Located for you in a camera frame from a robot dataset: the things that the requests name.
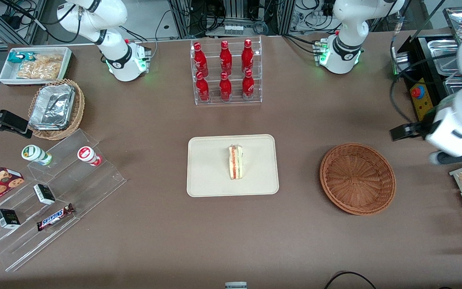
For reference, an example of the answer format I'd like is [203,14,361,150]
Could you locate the triangle sandwich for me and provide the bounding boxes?
[228,144,245,181]

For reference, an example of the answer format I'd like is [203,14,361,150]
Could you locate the aluminium foil tray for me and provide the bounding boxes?
[28,83,76,131]

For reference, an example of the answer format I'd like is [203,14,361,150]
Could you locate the light oval wicker basket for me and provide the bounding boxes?
[27,79,86,141]

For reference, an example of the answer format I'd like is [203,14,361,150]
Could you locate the round brown wicker basket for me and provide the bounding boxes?
[320,143,397,216]

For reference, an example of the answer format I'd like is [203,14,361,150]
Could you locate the beige rectangular serving tray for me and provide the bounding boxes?
[186,134,280,198]

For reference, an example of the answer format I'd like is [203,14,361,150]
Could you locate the black appliance with yellow panel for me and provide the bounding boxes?
[391,34,462,141]

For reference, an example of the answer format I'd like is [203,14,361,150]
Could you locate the green lid yogurt cup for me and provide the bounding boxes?
[21,144,53,166]

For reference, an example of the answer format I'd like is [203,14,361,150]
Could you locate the white rectangular snack bin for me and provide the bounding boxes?
[0,47,73,86]

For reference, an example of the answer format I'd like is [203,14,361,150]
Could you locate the clear bag of chips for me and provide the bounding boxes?
[16,54,64,80]

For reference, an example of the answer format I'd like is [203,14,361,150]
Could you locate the teal snack packet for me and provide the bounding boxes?
[7,52,37,64]

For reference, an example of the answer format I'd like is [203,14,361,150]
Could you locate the small black white box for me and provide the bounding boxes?
[33,183,56,206]
[0,208,21,230]

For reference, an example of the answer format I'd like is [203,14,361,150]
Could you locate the red lid yogurt cup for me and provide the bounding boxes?
[77,146,103,167]

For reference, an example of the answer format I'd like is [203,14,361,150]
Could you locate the brown snickers bar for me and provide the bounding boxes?
[36,203,75,232]

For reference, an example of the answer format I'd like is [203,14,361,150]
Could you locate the clear acrylic stepped shelf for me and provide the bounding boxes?
[0,128,128,273]

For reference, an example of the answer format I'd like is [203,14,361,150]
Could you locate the red cola bottle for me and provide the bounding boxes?
[193,42,209,77]
[241,39,255,74]
[195,71,211,102]
[241,69,256,101]
[219,71,233,102]
[219,40,233,75]

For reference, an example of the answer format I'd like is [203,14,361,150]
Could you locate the clear acrylic bottle rack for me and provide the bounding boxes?
[190,36,263,106]

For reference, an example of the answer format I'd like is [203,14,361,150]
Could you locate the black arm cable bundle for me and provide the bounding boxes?
[387,0,462,125]

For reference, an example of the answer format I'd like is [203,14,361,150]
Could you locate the aluminium frame rail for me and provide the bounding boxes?
[0,0,48,51]

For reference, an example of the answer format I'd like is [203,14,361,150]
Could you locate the black floor cable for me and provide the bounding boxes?
[323,271,378,289]

